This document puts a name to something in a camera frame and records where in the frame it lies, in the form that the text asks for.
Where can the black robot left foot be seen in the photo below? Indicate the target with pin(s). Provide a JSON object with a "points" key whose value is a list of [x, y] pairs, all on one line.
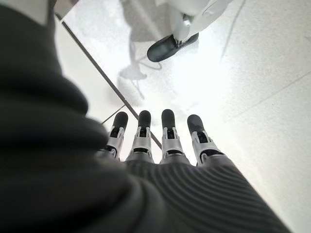
{"points": [[162, 49]]}

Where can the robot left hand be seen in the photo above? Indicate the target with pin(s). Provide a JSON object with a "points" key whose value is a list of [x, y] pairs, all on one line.
{"points": [[73, 189]]}

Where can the white robot left leg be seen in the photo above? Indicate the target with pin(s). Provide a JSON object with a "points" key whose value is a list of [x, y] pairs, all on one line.
{"points": [[194, 14]]}

